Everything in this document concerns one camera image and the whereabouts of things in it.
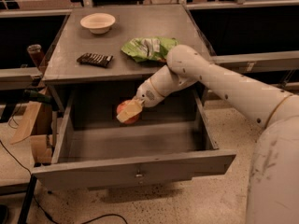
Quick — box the green tool handle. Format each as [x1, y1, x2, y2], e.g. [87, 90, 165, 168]
[23, 90, 52, 105]

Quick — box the cardboard box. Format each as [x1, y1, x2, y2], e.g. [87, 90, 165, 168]
[10, 88, 57, 165]

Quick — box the red apple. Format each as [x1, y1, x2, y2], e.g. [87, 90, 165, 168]
[116, 100, 140, 125]

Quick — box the green chip bag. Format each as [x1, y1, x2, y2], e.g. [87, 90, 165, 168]
[121, 36, 178, 63]

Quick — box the grey cabinet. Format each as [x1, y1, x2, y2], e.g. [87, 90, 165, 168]
[42, 4, 219, 110]

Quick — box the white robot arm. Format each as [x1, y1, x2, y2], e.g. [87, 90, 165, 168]
[117, 45, 299, 224]

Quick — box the dark chocolate bar wrapper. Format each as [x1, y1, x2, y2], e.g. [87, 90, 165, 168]
[77, 53, 112, 68]

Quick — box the black floor cable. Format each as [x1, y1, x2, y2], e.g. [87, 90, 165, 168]
[0, 140, 129, 224]

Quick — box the brass drawer knob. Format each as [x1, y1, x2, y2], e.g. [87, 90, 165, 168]
[135, 170, 144, 178]

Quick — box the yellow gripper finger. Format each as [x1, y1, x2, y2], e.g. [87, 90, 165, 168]
[117, 99, 143, 123]

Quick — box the open grey top drawer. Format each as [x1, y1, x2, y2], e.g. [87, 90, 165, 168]
[34, 90, 235, 190]

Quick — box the white bowl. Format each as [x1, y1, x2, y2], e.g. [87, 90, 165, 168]
[80, 13, 116, 35]

